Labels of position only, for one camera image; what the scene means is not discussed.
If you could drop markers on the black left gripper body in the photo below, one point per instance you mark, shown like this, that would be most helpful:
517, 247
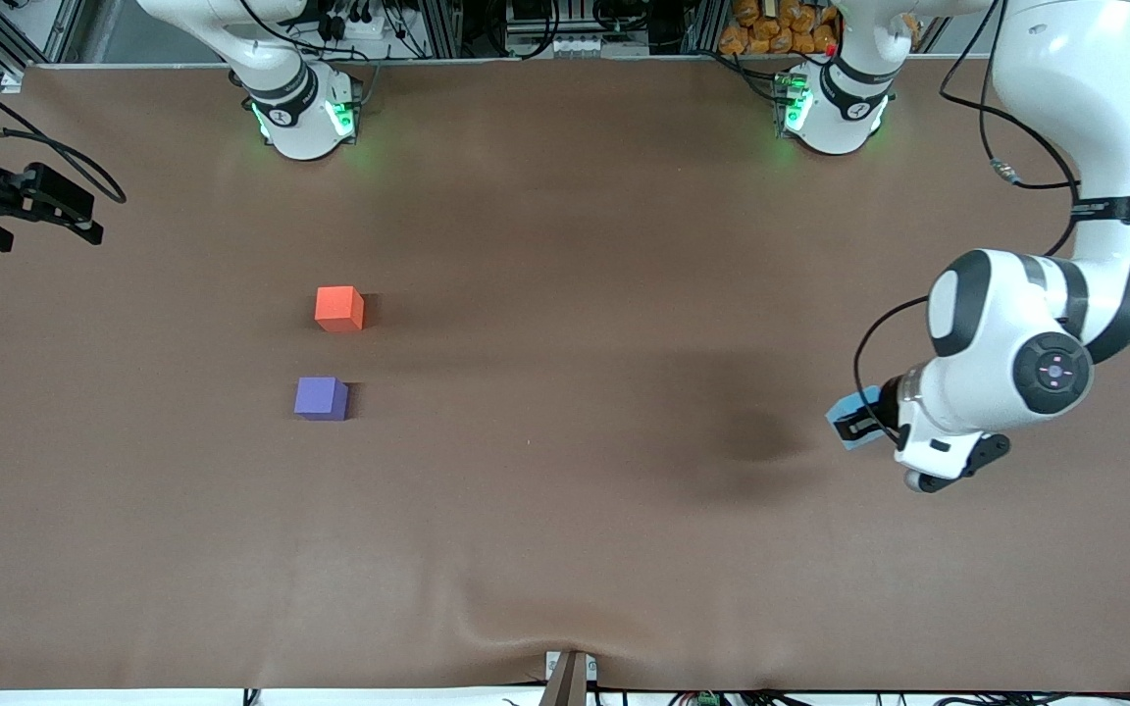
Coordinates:
881, 409

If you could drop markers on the blue foam block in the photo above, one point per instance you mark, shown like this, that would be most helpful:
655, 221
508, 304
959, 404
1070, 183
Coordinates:
854, 400

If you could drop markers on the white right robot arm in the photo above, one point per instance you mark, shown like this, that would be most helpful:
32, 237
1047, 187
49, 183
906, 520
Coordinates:
295, 118

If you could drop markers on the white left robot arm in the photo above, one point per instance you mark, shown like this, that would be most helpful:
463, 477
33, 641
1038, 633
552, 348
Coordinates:
997, 343

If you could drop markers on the orange foam block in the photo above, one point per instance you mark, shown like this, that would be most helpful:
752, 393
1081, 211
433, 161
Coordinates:
337, 307

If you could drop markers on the purple foam block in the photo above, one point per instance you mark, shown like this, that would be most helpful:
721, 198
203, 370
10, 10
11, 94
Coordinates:
320, 397

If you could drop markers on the brown table mat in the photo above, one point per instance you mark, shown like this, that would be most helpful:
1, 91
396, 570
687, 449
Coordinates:
565, 490

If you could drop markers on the green terminal connector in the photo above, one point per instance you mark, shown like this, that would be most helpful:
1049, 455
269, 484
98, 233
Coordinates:
704, 699

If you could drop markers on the white power strip with plugs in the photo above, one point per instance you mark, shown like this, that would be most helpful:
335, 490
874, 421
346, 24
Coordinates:
364, 25

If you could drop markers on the pile of orange packets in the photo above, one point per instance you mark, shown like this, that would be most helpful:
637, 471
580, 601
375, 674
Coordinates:
771, 25

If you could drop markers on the small white socket strip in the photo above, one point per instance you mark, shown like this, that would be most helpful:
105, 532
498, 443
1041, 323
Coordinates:
580, 45

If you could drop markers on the aluminium frame post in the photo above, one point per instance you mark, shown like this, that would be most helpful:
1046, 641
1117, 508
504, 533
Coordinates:
439, 25
79, 29
707, 25

